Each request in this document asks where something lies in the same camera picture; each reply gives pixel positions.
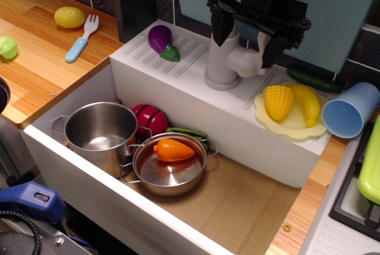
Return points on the light green toy vegetable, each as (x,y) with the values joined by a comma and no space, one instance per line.
(9,49)

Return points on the teal plastic bin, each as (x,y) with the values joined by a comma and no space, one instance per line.
(335,26)

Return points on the green toy beans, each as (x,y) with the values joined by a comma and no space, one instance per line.
(200,136)

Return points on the lime green plastic lid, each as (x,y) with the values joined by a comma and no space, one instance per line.
(368,182)

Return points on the yellow toy banana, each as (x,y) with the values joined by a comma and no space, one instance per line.
(309,101)

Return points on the grey toy faucet with lever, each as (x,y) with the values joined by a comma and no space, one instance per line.
(230,62)

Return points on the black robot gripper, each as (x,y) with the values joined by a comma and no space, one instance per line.
(282,23)

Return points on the orange toy carrot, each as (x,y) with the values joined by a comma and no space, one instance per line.
(170,150)

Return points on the white blue toy fork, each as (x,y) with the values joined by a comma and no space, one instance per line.
(90,26)

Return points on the pale yellow toy plate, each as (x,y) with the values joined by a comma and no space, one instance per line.
(293,127)

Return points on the white toy sink unit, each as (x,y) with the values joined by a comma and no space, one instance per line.
(256,196)

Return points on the dark green toy cucumber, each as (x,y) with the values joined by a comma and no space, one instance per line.
(313,80)

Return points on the blue clamp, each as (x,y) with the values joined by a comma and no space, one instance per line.
(34,201)

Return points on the yellow toy lemon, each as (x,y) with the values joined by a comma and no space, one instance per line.
(69,17)

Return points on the tall steel pot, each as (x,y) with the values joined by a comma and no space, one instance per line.
(103,133)

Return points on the light blue plastic cup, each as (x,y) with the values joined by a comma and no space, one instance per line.
(346,115)

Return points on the black stove grate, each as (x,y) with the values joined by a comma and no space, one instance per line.
(351,208)

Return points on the yellow toy corn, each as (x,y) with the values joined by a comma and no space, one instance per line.
(279,101)

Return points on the purple toy eggplant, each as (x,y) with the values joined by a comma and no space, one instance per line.
(160,39)

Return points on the dark grey vertical post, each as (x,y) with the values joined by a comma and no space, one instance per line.
(134,16)

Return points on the magenta toy onion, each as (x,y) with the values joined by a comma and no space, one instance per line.
(149,118)

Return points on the shallow steel pan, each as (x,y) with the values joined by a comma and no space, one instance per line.
(167,179)

